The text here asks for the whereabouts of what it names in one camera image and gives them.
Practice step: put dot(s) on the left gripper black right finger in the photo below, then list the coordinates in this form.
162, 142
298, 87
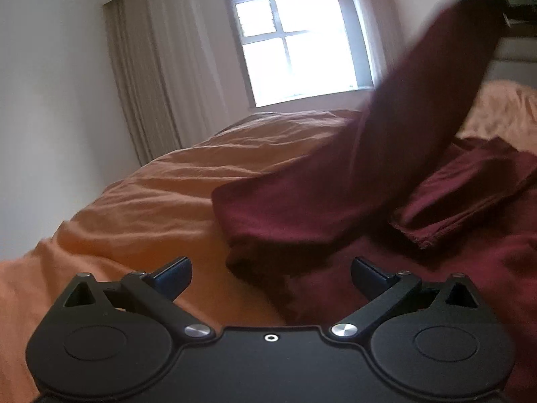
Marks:
428, 340

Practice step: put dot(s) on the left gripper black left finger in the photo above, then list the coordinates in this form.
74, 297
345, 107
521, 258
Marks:
113, 340

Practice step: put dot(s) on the maroon long-sleeve shirt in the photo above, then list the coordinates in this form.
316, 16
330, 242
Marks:
397, 186

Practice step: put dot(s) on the dark padded headboard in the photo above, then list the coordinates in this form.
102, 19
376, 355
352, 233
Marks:
515, 60

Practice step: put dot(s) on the orange duvet cover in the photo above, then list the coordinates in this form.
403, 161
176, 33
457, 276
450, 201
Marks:
164, 210

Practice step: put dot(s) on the beige right curtain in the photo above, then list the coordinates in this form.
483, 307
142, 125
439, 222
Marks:
383, 36

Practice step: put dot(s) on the beige curtain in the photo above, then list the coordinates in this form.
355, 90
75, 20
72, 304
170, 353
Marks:
383, 36
165, 74

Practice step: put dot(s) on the white framed window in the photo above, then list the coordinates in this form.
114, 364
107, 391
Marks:
299, 49

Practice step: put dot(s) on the beige left curtain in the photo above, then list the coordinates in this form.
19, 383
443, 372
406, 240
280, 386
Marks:
165, 74

